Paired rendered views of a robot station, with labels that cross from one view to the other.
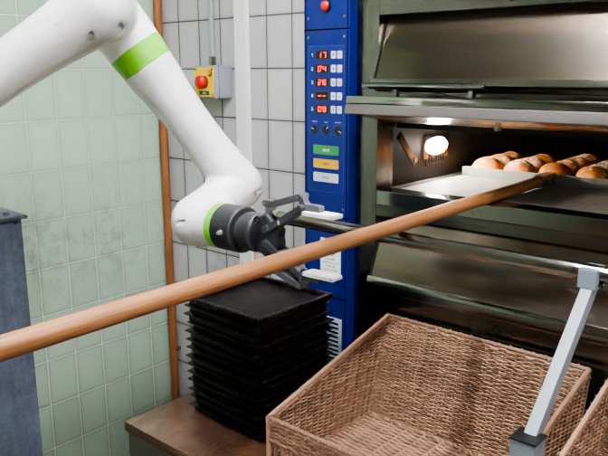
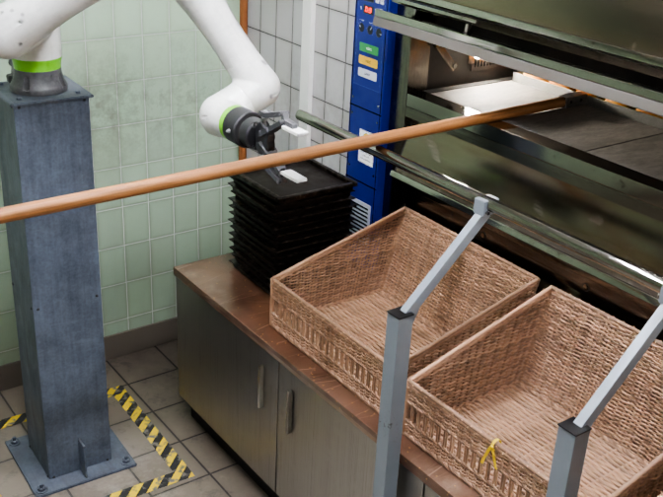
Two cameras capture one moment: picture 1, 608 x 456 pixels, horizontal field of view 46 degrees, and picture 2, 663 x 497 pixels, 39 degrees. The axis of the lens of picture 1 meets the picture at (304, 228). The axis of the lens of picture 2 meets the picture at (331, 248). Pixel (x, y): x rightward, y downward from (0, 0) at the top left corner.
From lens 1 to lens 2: 1.04 m
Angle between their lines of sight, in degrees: 17
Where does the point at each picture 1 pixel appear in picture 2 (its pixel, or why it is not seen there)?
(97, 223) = (174, 87)
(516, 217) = (504, 139)
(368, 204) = (400, 105)
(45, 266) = (124, 122)
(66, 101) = not seen: outside the picture
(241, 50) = not seen: outside the picture
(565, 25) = not seen: outside the picture
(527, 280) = (508, 195)
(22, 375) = (86, 218)
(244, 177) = (261, 83)
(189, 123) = (219, 35)
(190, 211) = (211, 108)
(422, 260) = (435, 163)
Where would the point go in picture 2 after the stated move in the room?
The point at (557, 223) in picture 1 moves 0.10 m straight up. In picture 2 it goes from (532, 150) to (538, 111)
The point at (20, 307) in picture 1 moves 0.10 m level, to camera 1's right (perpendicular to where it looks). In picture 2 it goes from (86, 166) to (120, 170)
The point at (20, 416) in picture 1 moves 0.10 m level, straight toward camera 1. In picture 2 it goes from (83, 249) to (82, 265)
